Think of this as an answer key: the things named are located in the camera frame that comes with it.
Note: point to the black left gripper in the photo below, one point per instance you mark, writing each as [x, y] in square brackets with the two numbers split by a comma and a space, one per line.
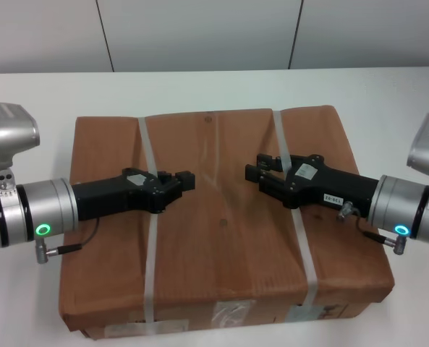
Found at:
[105, 197]

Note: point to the brown cardboard box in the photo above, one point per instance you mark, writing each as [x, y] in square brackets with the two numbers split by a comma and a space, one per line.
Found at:
[217, 253]

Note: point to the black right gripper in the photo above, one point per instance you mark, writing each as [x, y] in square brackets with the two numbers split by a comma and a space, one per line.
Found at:
[344, 188]

